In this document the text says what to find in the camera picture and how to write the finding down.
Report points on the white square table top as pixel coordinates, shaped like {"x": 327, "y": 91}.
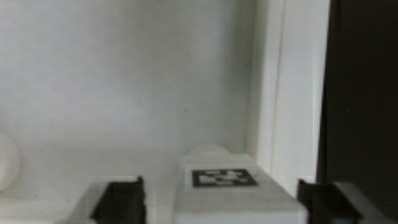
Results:
{"x": 139, "y": 78}

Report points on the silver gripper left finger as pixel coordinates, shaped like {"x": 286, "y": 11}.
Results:
{"x": 112, "y": 203}

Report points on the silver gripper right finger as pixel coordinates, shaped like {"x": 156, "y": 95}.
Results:
{"x": 338, "y": 204}

